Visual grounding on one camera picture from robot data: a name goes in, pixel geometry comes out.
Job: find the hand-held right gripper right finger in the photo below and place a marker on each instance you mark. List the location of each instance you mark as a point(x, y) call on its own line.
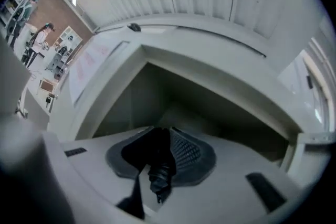
point(231, 186)

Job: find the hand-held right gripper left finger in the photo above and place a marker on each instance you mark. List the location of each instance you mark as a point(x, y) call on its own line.
point(89, 162)

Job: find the grey metal locker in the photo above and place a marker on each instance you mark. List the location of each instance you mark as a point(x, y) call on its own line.
point(183, 73)

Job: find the white paper sign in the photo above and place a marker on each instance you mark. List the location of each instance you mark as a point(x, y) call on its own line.
point(86, 65)

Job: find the white cabinet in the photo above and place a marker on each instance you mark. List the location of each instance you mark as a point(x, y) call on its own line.
point(68, 36)

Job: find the dome security camera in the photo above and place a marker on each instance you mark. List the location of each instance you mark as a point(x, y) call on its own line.
point(134, 27)

